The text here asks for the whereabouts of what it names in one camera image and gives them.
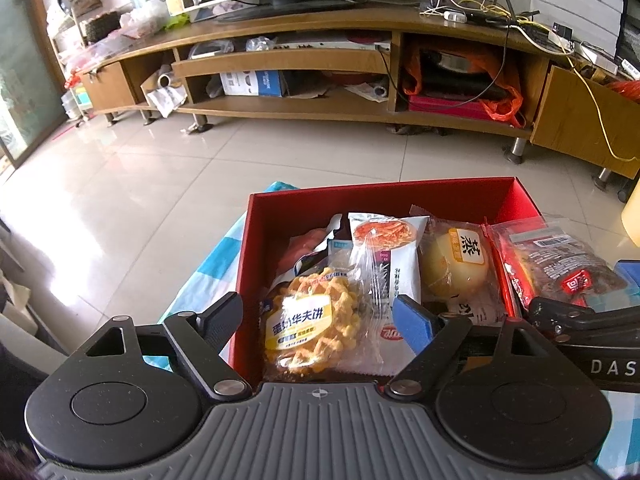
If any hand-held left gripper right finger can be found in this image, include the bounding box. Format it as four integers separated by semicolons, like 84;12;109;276
385;295;568;401

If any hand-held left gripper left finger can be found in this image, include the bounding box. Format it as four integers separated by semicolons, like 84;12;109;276
65;291;252;402

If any red snack packet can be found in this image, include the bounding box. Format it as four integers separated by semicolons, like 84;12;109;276
484;214;628;313

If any white bread packet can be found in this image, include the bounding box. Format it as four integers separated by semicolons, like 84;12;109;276
347;211;432;377

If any round steamed cake packet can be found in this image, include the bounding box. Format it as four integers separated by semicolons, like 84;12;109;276
410;205;493;306

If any waffle packet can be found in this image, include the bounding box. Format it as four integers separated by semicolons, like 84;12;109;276
259;255;396;378

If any clear sausage packet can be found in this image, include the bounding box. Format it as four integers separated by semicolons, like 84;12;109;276
275;227;328;276

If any red cardboard box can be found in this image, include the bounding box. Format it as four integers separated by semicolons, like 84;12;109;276
227;176;548;396

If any yellow trash bin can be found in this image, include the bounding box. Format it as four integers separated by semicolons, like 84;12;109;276
620;204;640;249

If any blue checked cloth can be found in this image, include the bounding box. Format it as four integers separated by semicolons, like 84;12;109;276
160;180;640;480

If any wooden television cabinet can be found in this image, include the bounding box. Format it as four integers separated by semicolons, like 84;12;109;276
77;2;640;181

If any red plastic bag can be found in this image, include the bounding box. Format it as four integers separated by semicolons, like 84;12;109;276
607;77;640;99

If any orange plastic bag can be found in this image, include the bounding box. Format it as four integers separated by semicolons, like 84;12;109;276
402;42;527;129

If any white flat device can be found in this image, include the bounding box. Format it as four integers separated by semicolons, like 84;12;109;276
575;42;621;74

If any flat magenta box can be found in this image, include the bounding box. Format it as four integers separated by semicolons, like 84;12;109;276
407;95;489;121

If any black metal shelf rack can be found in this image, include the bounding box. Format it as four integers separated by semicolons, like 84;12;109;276
616;0;640;61

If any blue white carton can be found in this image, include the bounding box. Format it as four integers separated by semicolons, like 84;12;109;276
220;70;291;97

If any white storage cart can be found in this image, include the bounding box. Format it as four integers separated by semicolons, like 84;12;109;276
62;87;94;124

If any steel pot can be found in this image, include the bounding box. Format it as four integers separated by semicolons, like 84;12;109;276
422;50;481;74

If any white ribbed panel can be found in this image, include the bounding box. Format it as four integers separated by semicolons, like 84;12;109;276
532;0;626;56

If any silver media player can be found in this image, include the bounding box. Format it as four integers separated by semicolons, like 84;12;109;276
270;37;391;54

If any black router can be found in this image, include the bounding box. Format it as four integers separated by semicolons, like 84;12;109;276
425;0;542;27

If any white plastic bag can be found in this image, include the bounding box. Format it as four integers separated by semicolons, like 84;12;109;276
120;0;169;39

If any glass sliding door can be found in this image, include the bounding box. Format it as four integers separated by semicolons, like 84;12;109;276
0;0;68;168

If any dark wicker basket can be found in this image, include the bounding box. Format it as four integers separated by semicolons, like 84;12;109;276
82;12;121;46

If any yellow cable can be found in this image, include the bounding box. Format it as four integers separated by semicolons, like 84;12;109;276
515;22;640;162

